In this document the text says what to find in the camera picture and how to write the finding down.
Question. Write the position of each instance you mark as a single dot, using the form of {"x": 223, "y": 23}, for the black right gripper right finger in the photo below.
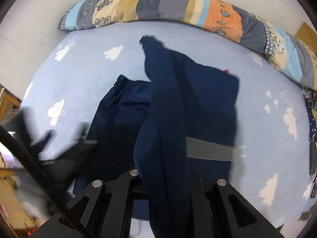
{"x": 201, "y": 216}

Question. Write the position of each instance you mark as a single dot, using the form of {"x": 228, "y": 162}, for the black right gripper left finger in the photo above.
{"x": 128, "y": 188}

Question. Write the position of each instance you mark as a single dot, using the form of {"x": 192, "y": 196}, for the navy jacket with red collar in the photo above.
{"x": 181, "y": 120}

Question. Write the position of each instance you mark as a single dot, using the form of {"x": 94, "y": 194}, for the light blue cloud blanket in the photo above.
{"x": 271, "y": 158}

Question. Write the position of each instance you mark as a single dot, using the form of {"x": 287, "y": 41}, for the dark patterned cloth pile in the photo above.
{"x": 310, "y": 102}

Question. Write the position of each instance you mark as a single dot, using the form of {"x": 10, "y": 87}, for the colourful patchwork quilt roll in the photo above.
{"x": 285, "y": 52}

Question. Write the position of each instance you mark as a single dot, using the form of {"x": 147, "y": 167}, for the brown wooden board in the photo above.
{"x": 307, "y": 35}

